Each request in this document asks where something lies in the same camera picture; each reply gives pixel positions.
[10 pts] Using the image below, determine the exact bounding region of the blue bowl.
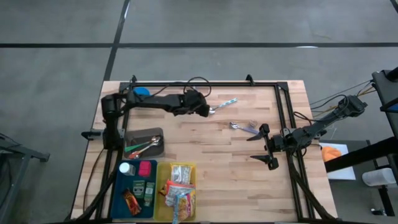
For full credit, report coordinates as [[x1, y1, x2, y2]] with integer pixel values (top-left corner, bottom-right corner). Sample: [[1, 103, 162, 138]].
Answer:
[[132, 86, 152, 96]]

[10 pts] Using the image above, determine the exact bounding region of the grey plastic bin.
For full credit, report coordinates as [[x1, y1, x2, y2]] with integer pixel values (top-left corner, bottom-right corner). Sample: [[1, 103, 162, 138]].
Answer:
[[123, 126, 165, 159]]

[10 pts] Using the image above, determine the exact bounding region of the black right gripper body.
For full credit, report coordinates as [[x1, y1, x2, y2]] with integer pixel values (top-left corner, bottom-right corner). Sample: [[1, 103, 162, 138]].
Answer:
[[260, 123, 289, 171]]

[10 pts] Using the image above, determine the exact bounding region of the white paper sheet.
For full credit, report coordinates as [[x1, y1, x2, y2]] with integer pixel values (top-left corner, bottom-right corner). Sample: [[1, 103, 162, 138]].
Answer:
[[320, 142, 357, 181]]

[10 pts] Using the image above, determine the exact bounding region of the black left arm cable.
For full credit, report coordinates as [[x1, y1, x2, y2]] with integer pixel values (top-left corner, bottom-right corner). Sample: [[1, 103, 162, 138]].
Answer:
[[133, 76, 213, 100]]

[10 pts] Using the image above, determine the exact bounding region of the pink box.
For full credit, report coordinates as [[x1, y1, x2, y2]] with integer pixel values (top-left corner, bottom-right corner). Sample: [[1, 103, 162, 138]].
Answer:
[[138, 161, 152, 177]]

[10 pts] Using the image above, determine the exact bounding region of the orange ramen noodle packet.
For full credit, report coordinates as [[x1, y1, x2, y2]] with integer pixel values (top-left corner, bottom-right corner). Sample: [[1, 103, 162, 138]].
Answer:
[[163, 179, 196, 207]]

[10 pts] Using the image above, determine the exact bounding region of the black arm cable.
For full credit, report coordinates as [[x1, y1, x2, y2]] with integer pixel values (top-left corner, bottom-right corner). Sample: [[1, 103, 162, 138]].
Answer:
[[133, 76, 213, 100], [294, 79, 374, 125]]

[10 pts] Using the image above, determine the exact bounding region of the orange handle spoon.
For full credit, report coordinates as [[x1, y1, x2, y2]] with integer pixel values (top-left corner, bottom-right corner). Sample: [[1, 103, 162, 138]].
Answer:
[[127, 141, 161, 160]]

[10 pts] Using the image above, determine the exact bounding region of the white plastic jug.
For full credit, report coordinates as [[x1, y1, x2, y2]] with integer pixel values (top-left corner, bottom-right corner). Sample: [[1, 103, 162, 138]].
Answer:
[[362, 167, 397, 187]]

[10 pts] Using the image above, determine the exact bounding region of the orange object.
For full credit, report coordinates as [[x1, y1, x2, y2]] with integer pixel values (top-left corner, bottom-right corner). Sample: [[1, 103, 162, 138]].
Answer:
[[322, 146, 342, 162]]

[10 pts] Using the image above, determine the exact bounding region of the silver white packet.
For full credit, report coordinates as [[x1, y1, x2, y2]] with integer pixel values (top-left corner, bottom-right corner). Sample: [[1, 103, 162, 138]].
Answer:
[[170, 164, 193, 184]]

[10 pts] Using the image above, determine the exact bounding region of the blue plastic bin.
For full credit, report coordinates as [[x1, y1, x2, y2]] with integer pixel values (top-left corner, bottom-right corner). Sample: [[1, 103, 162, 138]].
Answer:
[[110, 159, 159, 219]]

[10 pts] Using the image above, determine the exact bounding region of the striped teal handle spoon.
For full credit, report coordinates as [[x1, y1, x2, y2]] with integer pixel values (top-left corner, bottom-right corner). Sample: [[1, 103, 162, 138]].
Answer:
[[208, 97, 239, 115]]

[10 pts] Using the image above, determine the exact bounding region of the green handle gold spoon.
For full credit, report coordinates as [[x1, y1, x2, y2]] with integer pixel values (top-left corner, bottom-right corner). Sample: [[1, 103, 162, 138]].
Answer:
[[124, 138, 162, 153]]

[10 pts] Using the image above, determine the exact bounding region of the orange taco seasoning packet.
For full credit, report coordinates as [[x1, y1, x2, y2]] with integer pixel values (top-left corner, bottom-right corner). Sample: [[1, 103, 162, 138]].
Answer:
[[122, 188, 142, 217]]

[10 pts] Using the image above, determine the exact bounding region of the brown cable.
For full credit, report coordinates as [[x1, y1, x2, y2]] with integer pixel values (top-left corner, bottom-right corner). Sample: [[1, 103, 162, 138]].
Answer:
[[82, 147, 106, 214]]

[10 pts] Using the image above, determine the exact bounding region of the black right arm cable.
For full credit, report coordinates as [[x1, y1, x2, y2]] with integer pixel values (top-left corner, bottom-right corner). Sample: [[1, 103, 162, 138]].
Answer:
[[294, 79, 374, 125]]

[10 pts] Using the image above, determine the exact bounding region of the black aluminium table frame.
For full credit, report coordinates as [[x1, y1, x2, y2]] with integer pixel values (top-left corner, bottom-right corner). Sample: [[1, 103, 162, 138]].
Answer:
[[71, 74, 336, 224]]

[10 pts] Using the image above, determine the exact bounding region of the black equipment stand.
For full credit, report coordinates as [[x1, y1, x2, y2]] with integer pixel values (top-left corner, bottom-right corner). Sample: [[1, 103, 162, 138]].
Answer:
[[325, 67, 398, 174]]

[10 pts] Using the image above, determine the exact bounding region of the yellow pink noodle packet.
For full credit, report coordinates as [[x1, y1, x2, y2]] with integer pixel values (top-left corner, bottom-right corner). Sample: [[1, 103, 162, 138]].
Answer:
[[172, 189, 197, 224]]

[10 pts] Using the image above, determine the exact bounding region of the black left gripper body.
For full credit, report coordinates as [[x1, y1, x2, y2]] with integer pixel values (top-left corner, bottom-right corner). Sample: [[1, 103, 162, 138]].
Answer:
[[180, 90, 211, 118]]

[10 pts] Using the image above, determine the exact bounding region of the grey metal stand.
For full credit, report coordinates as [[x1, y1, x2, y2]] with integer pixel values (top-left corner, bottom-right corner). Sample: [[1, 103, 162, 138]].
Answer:
[[0, 133, 50, 224]]

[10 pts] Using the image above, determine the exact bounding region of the yellow plastic bin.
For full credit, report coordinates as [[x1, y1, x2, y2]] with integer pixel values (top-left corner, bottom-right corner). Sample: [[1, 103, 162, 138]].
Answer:
[[153, 161, 197, 222]]

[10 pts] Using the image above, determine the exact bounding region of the purple-handled fork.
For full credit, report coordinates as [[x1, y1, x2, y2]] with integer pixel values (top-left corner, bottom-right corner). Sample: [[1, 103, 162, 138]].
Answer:
[[229, 121, 260, 136]]

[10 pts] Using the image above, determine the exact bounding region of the yellow cable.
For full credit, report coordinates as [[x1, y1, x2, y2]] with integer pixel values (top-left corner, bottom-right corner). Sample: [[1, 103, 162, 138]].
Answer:
[[310, 85, 376, 121]]

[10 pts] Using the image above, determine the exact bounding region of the white lid seasoning jar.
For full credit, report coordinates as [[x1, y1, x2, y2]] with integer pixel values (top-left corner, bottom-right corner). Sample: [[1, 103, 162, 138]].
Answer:
[[119, 162, 137, 177]]

